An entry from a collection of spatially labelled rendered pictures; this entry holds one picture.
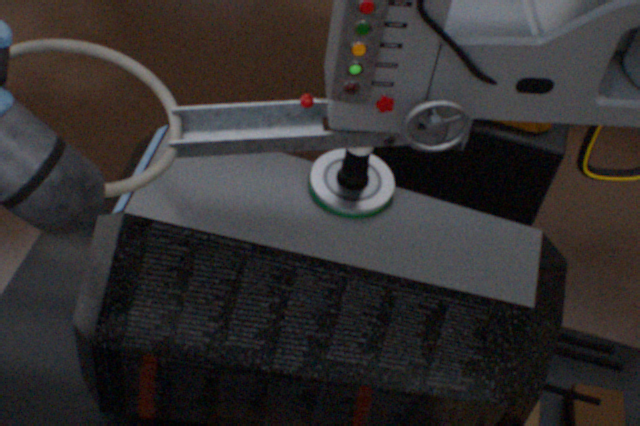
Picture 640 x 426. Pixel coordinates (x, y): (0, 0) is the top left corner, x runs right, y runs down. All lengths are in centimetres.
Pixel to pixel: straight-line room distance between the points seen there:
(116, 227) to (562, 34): 111
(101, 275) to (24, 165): 110
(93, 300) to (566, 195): 203
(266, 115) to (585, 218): 175
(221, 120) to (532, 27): 76
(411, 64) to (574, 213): 183
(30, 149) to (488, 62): 105
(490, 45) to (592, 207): 184
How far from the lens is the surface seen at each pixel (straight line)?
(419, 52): 185
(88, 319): 228
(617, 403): 303
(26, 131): 118
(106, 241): 225
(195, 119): 217
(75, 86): 376
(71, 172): 120
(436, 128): 192
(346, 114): 195
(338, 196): 221
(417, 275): 214
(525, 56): 192
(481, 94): 197
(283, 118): 216
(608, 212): 365
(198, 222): 217
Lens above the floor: 249
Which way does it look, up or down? 49 degrees down
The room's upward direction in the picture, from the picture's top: 10 degrees clockwise
